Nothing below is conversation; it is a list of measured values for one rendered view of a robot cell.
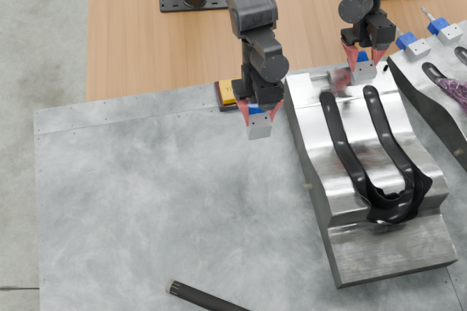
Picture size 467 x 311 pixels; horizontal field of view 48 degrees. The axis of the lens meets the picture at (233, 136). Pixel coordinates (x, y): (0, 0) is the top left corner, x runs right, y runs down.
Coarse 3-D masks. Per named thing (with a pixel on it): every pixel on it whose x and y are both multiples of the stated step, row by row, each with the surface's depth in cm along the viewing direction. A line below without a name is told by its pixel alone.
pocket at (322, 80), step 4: (328, 72) 128; (312, 76) 128; (316, 76) 128; (320, 76) 129; (324, 76) 129; (328, 76) 129; (312, 80) 129; (316, 80) 129; (320, 80) 129; (324, 80) 129; (328, 80) 129; (312, 84) 129; (316, 84) 129; (320, 84) 129; (324, 84) 129; (328, 84) 129; (332, 84) 127
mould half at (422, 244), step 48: (288, 96) 127; (336, 96) 124; (384, 96) 125; (336, 192) 108; (384, 192) 109; (432, 192) 109; (336, 240) 111; (384, 240) 112; (432, 240) 112; (336, 288) 112
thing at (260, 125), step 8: (248, 104) 116; (256, 104) 116; (256, 112) 115; (264, 112) 113; (256, 120) 112; (264, 120) 112; (248, 128) 114; (256, 128) 112; (264, 128) 112; (248, 136) 115; (256, 136) 115; (264, 136) 116
